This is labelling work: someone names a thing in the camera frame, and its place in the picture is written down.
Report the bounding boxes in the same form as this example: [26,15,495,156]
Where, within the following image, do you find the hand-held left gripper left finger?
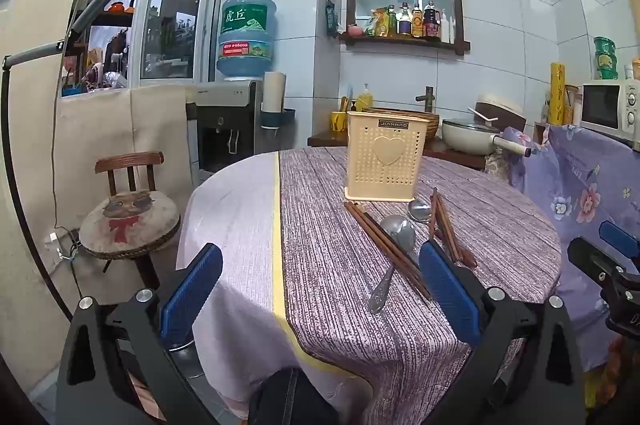
[56,242,224,425]

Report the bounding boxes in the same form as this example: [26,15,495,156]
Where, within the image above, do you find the woven wicker basket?
[362,107,441,141]

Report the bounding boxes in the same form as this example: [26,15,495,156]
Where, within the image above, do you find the white power strip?
[45,230,81,262]

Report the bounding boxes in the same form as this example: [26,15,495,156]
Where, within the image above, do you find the brown and white rice cooker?
[474,94,527,132]

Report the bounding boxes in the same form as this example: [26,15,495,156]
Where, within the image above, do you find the yellow food packet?
[373,7,392,38]

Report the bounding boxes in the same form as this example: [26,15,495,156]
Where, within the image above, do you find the purple floral cloth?
[492,124,640,358]

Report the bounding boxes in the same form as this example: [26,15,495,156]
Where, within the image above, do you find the white pot with handle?
[441,118,532,157]

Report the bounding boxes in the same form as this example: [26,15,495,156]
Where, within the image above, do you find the green tin can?
[593,36,619,80]

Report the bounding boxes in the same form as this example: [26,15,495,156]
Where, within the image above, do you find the aluminium sliding window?
[131,0,232,82]

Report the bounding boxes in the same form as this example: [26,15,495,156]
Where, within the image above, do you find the blue water jug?
[216,0,278,82]

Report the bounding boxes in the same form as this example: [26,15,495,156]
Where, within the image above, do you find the black water dispenser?
[195,80,264,186]

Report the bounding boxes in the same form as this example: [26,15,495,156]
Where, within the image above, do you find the white microwave oven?
[580,79,640,148]

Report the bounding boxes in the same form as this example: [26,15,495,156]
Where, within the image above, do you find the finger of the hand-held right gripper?
[599,221,640,258]
[567,236,640,291]

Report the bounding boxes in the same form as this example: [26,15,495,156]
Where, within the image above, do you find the yellow utensil cup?
[330,96,350,132]

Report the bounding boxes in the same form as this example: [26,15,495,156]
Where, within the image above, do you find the yellow wrap roll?
[549,62,567,127]

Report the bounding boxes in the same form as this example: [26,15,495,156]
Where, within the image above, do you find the row of condiment bottles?
[387,0,458,44]

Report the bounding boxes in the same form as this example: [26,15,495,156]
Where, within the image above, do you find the beige cloth panel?
[54,84,195,231]

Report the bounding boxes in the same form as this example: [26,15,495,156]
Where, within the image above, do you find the brown wooden chair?
[80,151,182,288]

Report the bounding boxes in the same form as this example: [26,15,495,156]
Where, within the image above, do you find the small steel spoon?
[407,199,432,224]

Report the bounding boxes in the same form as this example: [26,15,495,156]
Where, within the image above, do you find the person's dark trouser leg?
[248,367,342,425]

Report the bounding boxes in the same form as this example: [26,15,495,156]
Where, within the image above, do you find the wooden framed wall shelf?
[338,0,472,55]

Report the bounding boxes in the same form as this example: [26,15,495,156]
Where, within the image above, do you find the white paper towel roll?
[262,72,287,113]

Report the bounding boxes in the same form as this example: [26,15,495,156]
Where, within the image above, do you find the wooden counter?
[307,129,487,168]

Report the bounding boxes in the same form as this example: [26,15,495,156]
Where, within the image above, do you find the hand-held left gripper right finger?
[418,239,586,425]

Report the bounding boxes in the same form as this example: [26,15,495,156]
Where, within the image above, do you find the cream perforated utensil holder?
[344,111,432,202]

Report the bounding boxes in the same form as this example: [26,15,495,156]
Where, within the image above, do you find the large steel spoon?
[367,214,417,315]

